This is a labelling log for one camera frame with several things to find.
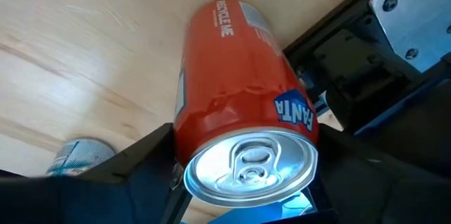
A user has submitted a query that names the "silver metal mounting plate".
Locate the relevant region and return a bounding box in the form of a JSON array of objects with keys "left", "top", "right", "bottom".
[{"left": 369, "top": 0, "right": 451, "bottom": 73}]

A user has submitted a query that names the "orange-red Fanta can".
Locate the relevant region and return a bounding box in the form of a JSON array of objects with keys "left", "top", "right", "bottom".
[{"left": 173, "top": 0, "right": 320, "bottom": 209}]

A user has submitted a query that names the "black aluminium table frame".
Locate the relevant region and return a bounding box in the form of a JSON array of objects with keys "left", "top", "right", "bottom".
[{"left": 281, "top": 0, "right": 451, "bottom": 137}]

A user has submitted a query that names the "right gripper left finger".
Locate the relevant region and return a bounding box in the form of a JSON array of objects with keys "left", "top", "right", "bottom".
[{"left": 0, "top": 123, "right": 193, "bottom": 224}]

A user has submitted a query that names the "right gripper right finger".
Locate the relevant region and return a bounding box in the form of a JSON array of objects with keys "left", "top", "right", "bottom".
[{"left": 316, "top": 125, "right": 451, "bottom": 224}]

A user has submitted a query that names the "tall white black-top can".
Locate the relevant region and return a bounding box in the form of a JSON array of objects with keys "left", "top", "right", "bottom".
[{"left": 44, "top": 137, "right": 117, "bottom": 178}]

